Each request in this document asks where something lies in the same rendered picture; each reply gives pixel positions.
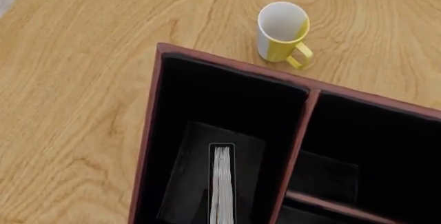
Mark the red-brown desk caddy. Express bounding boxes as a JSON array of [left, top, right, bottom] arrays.
[[127, 42, 441, 224]]

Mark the black book with white pages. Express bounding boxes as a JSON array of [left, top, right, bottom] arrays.
[[208, 142, 237, 224]]

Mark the white and yellow mug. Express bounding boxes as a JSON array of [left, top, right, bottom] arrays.
[[256, 1, 314, 71]]

